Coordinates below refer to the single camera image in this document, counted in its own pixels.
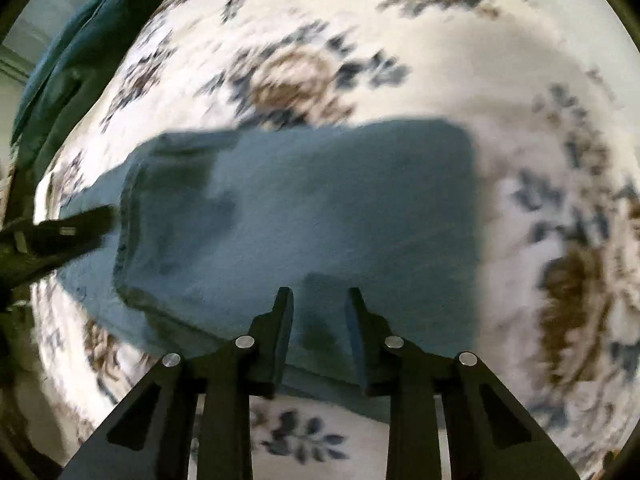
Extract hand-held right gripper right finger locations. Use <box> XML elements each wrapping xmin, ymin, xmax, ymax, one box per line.
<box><xmin>346</xmin><ymin>287</ymin><xmax>584</xmax><ymax>480</ymax></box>

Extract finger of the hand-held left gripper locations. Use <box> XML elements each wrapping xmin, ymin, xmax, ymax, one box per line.
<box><xmin>31</xmin><ymin>204</ymin><xmax>119</xmax><ymax>267</ymax></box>

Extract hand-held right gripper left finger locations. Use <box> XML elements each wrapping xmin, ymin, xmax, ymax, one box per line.
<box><xmin>60</xmin><ymin>287</ymin><xmax>295</xmax><ymax>480</ymax></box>

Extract blue pants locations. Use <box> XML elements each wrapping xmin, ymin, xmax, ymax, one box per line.
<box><xmin>57</xmin><ymin>117</ymin><xmax>482</xmax><ymax>424</ymax></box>

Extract dark green cloth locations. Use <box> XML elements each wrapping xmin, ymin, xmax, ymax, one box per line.
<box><xmin>10</xmin><ymin>0</ymin><xmax>191</xmax><ymax>187</ymax></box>

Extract floral printed blanket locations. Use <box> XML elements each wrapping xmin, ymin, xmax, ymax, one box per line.
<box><xmin>32</xmin><ymin>0</ymin><xmax>640</xmax><ymax>480</ymax></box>

